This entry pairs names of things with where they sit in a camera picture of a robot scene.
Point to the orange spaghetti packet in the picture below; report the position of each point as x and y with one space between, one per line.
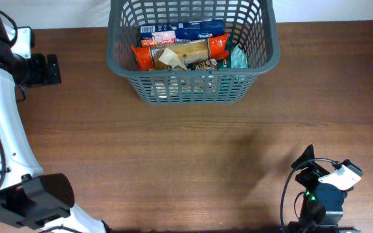
198 50

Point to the brown foil snack pouch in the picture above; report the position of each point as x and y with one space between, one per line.
174 87

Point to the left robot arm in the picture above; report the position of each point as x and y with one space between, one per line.
28 196

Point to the light teal snack wrapper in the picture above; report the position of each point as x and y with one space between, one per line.
238 58

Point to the green coffee bag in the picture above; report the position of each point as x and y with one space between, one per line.
215 87

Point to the blue pasta box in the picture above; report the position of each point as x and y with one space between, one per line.
169 33

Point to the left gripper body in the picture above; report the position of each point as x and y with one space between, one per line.
35 71

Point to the grey plastic basket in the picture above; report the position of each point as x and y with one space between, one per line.
250 24

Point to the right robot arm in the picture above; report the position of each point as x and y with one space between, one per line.
327 184

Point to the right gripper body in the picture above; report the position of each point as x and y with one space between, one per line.
309 179

